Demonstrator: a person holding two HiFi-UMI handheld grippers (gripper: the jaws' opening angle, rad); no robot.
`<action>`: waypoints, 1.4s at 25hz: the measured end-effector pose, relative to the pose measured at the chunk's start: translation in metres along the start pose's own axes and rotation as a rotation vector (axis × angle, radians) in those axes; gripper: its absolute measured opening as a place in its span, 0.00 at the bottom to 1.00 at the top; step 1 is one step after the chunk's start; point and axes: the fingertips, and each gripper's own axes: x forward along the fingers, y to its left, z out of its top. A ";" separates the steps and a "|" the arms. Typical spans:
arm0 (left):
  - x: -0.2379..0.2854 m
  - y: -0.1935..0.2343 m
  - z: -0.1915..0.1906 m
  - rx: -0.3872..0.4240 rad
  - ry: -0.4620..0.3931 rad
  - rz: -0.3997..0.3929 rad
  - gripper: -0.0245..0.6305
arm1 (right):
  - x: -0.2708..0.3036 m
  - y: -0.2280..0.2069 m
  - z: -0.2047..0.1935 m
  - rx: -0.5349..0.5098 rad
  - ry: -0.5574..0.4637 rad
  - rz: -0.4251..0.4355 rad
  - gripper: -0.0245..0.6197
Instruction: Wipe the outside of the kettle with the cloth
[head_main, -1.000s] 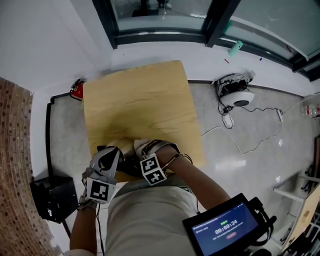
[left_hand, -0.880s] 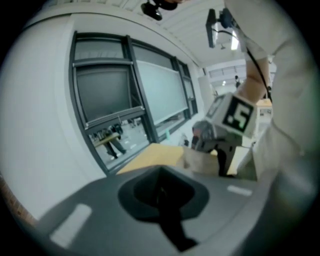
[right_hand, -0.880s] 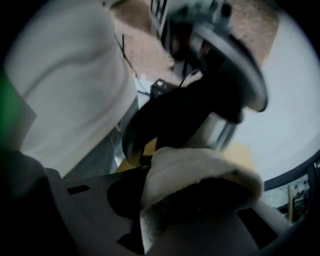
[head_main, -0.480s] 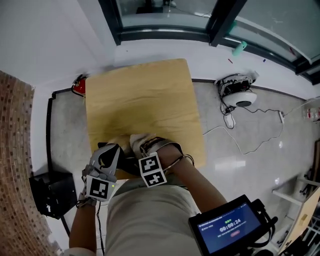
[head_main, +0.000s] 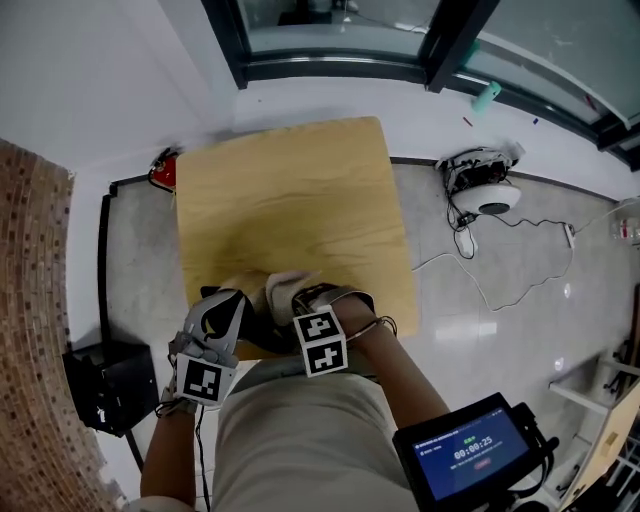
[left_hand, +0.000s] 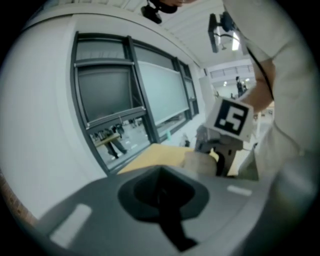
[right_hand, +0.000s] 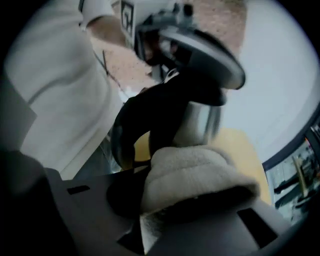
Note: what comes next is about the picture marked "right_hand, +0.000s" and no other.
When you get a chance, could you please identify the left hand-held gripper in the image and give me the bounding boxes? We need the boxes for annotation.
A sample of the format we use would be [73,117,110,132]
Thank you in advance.
[119,0,248,91]

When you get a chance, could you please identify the person's grey jeans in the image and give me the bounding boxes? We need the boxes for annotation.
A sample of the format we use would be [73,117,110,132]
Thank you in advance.
[79,134,119,176]

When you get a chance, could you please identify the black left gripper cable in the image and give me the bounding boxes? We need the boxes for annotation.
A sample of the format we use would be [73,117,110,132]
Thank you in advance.
[93,49,131,99]

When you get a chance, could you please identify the person's white shirt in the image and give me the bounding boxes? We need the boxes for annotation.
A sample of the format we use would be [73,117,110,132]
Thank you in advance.
[3,0,124,181]

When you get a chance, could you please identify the yellow wooden stick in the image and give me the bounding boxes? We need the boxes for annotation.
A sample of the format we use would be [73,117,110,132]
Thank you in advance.
[290,155,310,196]

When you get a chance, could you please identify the white fluffy cloth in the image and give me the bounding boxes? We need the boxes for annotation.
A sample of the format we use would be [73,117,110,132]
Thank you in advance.
[139,145,261,254]

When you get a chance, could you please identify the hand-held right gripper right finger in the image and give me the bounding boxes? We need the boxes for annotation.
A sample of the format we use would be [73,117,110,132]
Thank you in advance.
[146,194,294,256]

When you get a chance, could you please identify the person's left forearm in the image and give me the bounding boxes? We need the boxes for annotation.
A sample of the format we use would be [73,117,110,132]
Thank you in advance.
[86,15,131,49]

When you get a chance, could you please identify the steel kettle with black handle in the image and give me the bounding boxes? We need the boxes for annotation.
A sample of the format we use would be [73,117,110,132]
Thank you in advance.
[109,71,229,174]

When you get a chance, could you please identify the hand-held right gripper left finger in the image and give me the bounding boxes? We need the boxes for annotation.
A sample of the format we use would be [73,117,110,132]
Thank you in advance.
[44,166,152,254]

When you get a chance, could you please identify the dark window frame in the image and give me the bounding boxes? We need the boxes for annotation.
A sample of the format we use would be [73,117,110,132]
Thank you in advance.
[261,99,320,226]

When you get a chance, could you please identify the person's left hand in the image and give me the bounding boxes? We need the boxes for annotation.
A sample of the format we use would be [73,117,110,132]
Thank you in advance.
[142,31,165,67]

